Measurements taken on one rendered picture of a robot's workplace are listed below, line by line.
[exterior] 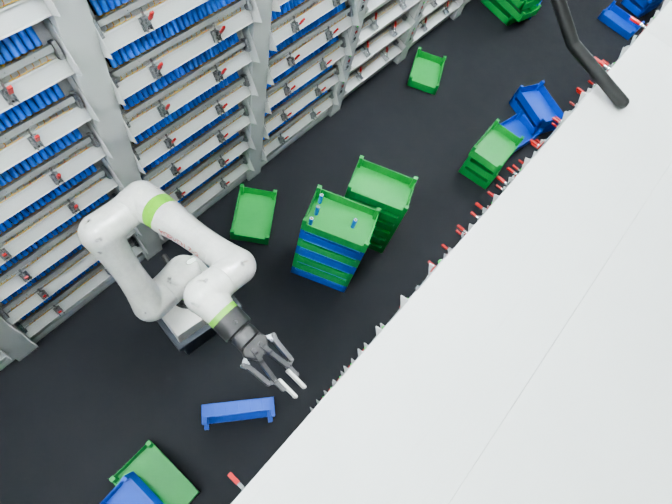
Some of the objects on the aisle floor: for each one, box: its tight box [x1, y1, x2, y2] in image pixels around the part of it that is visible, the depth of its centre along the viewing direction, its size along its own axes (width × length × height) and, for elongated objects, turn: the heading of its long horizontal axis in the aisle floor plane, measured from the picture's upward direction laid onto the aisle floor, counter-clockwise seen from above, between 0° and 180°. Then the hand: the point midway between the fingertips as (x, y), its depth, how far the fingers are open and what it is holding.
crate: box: [291, 266, 347, 293], centre depth 263 cm, size 30×20×8 cm
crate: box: [201, 397, 275, 430], centre depth 218 cm, size 8×30×20 cm, turn 93°
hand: (291, 383), depth 139 cm, fingers open, 3 cm apart
